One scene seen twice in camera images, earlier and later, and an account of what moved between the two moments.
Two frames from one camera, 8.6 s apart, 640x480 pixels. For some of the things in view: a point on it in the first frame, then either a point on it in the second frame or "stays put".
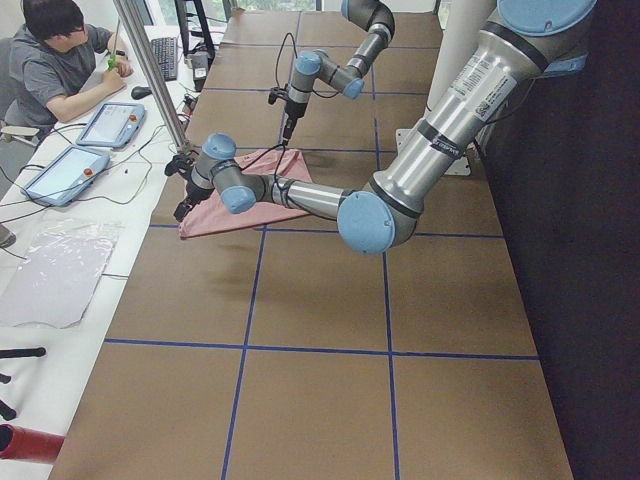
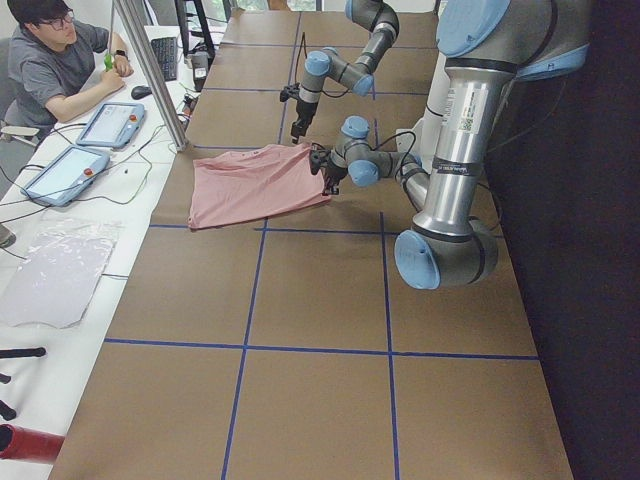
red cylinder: x=28 y=445 stays put
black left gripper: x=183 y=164 -> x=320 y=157
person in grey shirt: x=46 y=63 stays put
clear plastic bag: x=63 y=263 stays put
